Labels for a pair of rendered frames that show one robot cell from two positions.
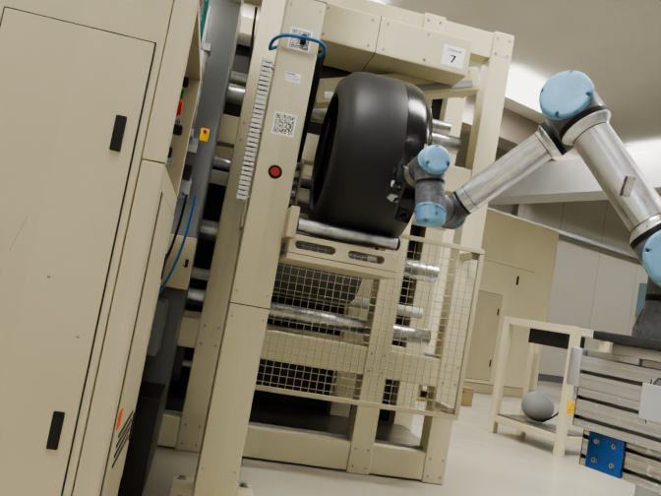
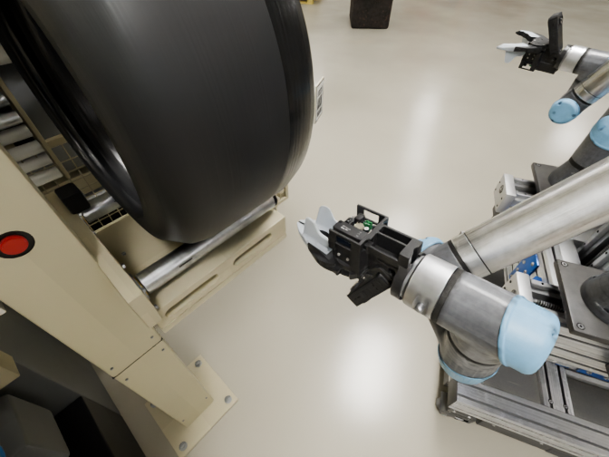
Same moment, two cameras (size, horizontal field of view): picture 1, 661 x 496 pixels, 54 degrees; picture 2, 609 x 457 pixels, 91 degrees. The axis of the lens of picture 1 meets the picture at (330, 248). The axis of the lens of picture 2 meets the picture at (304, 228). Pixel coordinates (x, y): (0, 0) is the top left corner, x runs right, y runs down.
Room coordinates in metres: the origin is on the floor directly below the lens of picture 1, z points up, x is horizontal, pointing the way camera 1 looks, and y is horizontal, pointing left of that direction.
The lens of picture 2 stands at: (1.60, 0.06, 1.39)
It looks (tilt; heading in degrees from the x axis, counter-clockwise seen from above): 47 degrees down; 322
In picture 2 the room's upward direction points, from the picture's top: straight up
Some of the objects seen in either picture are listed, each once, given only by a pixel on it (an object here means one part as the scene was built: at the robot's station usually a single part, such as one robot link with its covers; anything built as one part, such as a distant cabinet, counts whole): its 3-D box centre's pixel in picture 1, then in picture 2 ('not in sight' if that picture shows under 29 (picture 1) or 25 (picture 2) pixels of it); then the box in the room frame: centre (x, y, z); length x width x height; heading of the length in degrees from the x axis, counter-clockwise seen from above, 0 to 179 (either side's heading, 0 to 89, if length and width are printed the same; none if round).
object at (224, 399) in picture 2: (212, 492); (191, 401); (2.13, 0.23, 0.01); 0.27 x 0.27 x 0.02; 10
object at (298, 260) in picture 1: (331, 266); (188, 237); (2.19, -0.02, 0.80); 0.37 x 0.36 x 0.02; 10
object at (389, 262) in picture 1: (341, 253); (217, 256); (2.06, -0.04, 0.84); 0.36 x 0.09 x 0.06; 100
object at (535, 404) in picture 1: (547, 384); not in sight; (4.34, -1.59, 0.40); 0.60 x 0.35 x 0.80; 32
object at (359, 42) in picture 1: (388, 50); not in sight; (2.51, -0.09, 1.71); 0.61 x 0.25 x 0.15; 100
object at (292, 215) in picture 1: (286, 226); (100, 251); (2.16, 0.16, 0.90); 0.40 x 0.03 x 0.10; 10
